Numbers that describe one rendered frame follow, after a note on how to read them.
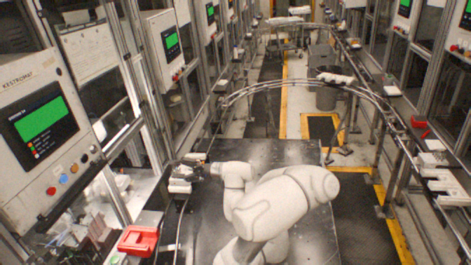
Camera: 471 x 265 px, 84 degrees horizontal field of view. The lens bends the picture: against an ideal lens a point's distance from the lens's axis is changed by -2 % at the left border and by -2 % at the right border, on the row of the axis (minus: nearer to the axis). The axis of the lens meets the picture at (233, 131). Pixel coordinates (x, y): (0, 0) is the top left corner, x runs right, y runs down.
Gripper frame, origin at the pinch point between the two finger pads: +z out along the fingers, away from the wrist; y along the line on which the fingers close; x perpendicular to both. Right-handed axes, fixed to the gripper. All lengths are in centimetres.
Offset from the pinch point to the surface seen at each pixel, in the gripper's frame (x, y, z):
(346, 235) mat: -54, -111, -107
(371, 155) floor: -167, -112, -152
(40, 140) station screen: 44, 47, 18
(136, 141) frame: -28.4, -2.1, 38.0
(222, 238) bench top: 7.0, -44.5, -21.5
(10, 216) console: 62, 33, 21
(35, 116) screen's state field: 41, 54, 18
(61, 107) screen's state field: 31, 52, 18
